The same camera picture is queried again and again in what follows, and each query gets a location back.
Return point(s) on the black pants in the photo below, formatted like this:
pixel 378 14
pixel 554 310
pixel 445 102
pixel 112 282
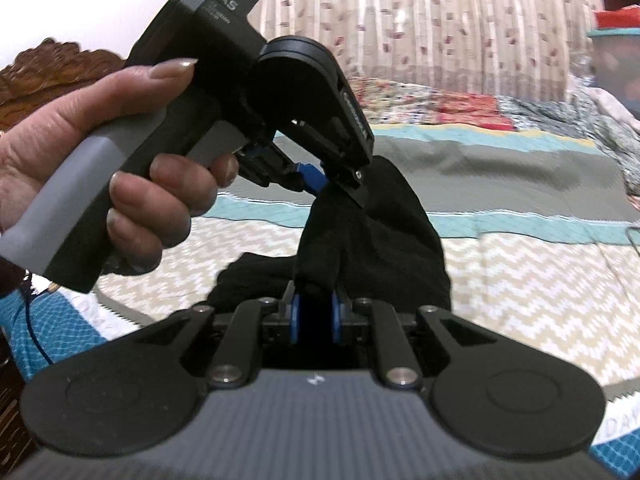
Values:
pixel 385 240

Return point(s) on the grey teal zigzag blanket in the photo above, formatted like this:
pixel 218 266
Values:
pixel 525 280

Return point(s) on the person's left hand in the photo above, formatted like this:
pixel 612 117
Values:
pixel 45 135

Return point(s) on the red patchwork quilt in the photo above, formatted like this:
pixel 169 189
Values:
pixel 450 105

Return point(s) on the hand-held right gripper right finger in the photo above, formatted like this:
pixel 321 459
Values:
pixel 337 317

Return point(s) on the clear tub teal rim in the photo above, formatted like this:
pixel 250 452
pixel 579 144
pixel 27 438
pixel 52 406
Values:
pixel 617 67

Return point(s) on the carved wooden headboard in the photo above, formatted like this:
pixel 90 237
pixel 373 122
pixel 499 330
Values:
pixel 45 67

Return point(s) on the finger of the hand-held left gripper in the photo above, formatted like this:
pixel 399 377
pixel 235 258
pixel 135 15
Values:
pixel 310 175
pixel 357 187

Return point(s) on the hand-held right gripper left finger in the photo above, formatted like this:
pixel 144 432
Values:
pixel 295 317

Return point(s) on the red cloth item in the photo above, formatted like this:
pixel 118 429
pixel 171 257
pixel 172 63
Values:
pixel 620 19

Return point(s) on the beige patterned curtain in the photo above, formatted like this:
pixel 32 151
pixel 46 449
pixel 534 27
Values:
pixel 425 15

